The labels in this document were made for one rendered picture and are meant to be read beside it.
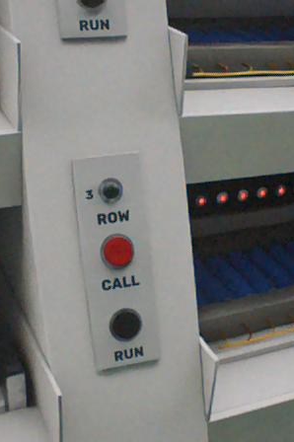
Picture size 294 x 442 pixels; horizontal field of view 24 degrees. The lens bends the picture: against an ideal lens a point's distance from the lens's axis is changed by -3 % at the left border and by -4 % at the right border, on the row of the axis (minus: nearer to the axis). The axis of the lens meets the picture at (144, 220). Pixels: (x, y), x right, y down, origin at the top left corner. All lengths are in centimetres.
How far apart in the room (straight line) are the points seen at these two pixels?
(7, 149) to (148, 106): 9
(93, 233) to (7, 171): 6
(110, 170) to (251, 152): 10
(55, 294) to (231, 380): 15
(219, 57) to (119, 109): 13
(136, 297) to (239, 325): 13
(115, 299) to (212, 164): 10
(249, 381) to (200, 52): 23
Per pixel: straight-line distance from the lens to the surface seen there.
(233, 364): 50
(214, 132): 43
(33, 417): 45
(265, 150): 46
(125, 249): 40
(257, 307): 52
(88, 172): 39
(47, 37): 40
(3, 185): 40
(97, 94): 40
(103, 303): 40
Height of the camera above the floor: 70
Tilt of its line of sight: 5 degrees down
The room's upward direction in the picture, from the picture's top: 6 degrees counter-clockwise
